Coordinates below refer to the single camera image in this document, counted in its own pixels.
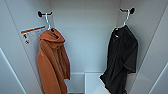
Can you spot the white wardrobe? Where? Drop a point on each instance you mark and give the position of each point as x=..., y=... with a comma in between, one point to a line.
x=86, y=40

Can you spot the orange hooded jacket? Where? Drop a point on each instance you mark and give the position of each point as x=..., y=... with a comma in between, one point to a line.
x=51, y=63

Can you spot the white inner shelf unit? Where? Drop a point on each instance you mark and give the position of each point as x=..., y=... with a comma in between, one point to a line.
x=93, y=83

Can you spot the black wardrobe hook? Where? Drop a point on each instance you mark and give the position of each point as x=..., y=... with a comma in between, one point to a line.
x=131, y=10
x=41, y=14

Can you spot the orange-topped paper tag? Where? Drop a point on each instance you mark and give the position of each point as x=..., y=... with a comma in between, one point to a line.
x=32, y=29

